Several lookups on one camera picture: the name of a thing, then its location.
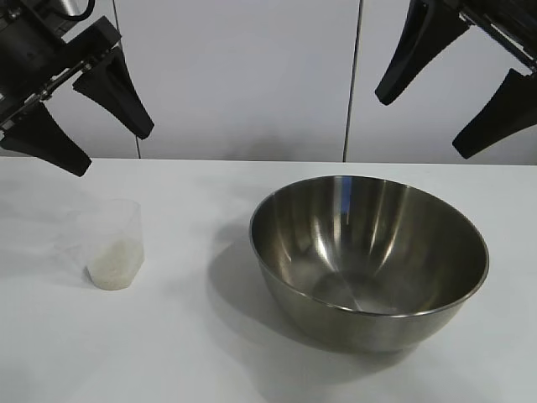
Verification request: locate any stainless steel mixing bowl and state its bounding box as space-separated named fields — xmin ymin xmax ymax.
xmin=248 ymin=175 xmax=491 ymax=353

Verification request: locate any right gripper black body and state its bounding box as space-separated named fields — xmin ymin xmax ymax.
xmin=458 ymin=0 xmax=537 ymax=71

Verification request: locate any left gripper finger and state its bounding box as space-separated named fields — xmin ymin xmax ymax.
xmin=72 ymin=49 xmax=155 ymax=140
xmin=0 ymin=102 xmax=93 ymax=177

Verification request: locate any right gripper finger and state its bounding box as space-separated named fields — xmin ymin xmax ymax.
xmin=451 ymin=68 xmax=537 ymax=160
xmin=374 ymin=0 xmax=472 ymax=107

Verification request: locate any white uncooked rice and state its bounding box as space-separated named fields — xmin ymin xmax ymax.
xmin=86 ymin=236 xmax=145 ymax=291

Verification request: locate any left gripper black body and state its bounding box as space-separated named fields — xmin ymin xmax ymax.
xmin=0 ymin=0 xmax=123 ymax=131

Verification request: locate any clear plastic measuring cup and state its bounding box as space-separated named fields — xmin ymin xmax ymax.
xmin=62 ymin=198 xmax=145 ymax=291

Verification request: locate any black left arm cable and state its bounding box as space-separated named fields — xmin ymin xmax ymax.
xmin=54 ymin=0 xmax=95 ymax=20

